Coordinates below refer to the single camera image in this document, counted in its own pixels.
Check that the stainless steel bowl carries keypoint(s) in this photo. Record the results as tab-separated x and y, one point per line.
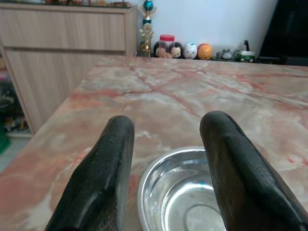
178	197

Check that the orange round plush toy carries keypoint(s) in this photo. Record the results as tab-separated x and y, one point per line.
205	51

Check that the black-eared mouse plush toy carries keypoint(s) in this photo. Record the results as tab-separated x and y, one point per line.
160	50
176	50

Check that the small dark figurine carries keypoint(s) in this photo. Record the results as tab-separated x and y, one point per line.
218	55

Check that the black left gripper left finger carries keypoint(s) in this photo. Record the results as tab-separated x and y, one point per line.
103	173

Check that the red-lidded plastic jar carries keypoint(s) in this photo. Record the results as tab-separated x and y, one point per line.
166	38

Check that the green plastic box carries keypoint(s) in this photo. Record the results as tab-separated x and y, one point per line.
3	142

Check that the white round plush toy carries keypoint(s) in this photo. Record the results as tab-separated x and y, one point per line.
190	50

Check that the gold and teal trophy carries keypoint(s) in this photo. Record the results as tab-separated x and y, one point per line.
146	31

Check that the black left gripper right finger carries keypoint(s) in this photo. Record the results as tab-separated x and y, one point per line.
240	173

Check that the small grey Totoro figurine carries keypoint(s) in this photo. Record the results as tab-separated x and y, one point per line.
226	55

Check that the black TV console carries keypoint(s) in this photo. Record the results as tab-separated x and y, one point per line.
288	61

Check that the light wooden cabinet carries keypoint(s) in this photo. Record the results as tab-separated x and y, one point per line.
60	36

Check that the black television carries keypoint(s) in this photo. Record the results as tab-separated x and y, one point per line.
286	26

